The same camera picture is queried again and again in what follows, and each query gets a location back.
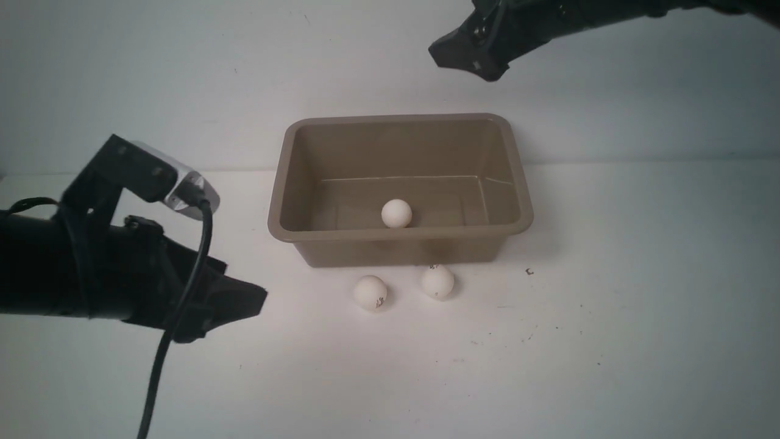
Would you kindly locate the tan plastic bin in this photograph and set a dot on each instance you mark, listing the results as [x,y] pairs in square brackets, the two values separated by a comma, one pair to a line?
[412,190]

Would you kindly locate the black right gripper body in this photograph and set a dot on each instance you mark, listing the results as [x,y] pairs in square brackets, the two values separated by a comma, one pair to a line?
[511,29]

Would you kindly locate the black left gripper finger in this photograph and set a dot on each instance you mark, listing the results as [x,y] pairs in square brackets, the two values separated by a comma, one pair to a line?
[217,301]

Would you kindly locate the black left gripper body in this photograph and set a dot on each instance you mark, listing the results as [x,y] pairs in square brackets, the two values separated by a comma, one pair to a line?
[148,272]

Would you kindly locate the white ping-pong ball printed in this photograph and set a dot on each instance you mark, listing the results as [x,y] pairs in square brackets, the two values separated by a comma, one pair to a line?
[370,293]

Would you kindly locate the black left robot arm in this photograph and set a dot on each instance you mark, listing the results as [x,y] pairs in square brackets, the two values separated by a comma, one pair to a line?
[39,272]

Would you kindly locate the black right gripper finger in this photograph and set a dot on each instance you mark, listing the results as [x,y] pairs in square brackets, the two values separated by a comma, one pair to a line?
[472,48]

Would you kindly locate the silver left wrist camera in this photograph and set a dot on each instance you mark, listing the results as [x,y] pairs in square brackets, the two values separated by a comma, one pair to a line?
[188,177]

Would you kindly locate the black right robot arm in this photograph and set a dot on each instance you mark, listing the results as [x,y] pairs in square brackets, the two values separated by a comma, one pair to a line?
[623,11]

